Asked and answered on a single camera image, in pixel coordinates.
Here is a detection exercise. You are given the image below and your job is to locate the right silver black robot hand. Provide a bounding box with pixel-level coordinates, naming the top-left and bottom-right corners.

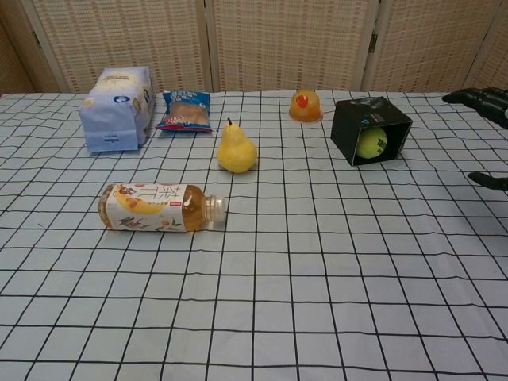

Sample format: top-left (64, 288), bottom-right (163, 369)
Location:
top-left (441, 86), bottom-right (508, 193)

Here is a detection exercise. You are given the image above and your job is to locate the yellow tennis ball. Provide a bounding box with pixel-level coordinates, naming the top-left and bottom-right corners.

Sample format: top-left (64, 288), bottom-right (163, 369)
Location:
top-left (355, 126), bottom-right (389, 160)

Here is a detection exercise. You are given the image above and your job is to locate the black cardboard box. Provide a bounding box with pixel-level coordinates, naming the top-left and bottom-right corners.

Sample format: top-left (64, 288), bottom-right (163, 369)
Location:
top-left (330, 95), bottom-right (413, 167)

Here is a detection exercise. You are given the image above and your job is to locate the orange jelly cup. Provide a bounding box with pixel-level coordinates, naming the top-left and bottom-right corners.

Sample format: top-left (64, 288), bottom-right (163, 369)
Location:
top-left (287, 89), bottom-right (325, 124)

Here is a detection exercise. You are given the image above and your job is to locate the woven beige folding screen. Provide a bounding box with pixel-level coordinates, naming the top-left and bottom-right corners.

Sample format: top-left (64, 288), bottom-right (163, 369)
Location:
top-left (0, 0), bottom-right (508, 95)

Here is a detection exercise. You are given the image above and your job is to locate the yellow pear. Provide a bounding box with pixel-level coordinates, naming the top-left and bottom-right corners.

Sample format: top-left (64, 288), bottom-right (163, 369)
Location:
top-left (216, 117), bottom-right (259, 175)

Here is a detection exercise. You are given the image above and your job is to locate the checkered light blue tablecloth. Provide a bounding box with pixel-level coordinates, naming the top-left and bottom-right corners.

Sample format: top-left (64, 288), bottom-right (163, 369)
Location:
top-left (0, 91), bottom-right (508, 381)

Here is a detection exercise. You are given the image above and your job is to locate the blue snack bag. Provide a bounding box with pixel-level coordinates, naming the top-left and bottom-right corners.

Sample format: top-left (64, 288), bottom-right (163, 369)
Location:
top-left (154, 90), bottom-right (216, 134)

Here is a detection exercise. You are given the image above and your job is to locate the tea bottle with label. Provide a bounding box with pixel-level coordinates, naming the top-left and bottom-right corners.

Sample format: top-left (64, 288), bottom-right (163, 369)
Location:
top-left (97, 182), bottom-right (229, 234)

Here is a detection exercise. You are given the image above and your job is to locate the pale blue paper package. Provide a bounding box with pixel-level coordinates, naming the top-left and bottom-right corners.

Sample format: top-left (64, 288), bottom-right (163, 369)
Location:
top-left (77, 66), bottom-right (156, 154)

